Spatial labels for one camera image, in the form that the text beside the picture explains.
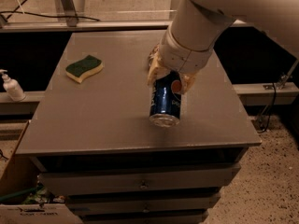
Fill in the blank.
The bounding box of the metal frame rail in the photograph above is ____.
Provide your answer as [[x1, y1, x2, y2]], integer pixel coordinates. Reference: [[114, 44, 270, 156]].
[[0, 0, 250, 34]]

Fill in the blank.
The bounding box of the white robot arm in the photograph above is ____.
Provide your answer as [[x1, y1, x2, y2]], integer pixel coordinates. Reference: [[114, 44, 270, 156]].
[[148, 0, 299, 93]]

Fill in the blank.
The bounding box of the black cable on floor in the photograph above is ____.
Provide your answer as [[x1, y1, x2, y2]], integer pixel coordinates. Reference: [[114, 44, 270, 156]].
[[0, 0, 101, 22]]

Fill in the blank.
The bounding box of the cardboard box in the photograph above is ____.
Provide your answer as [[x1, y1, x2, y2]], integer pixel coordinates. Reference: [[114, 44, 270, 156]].
[[0, 120, 83, 224]]

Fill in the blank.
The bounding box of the grey drawer cabinet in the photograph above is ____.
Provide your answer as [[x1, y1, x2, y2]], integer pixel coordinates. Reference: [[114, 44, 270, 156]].
[[17, 31, 261, 224]]

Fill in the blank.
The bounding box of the white pump bottle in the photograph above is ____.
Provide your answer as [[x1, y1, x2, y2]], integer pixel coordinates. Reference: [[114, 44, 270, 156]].
[[0, 69, 26, 102]]

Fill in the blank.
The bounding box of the blue pepsi can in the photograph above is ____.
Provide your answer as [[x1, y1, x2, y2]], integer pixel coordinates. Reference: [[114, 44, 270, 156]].
[[149, 71, 182, 128]]

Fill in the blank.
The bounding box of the black cable at right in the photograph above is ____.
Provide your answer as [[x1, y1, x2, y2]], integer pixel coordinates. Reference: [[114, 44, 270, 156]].
[[255, 81, 278, 134]]

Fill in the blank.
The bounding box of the green yellow sponge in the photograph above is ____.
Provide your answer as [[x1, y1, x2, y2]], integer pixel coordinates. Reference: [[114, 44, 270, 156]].
[[65, 55, 104, 84]]

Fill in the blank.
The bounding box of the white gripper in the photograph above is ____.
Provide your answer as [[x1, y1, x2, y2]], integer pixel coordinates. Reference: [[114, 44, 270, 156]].
[[148, 29, 213, 94]]

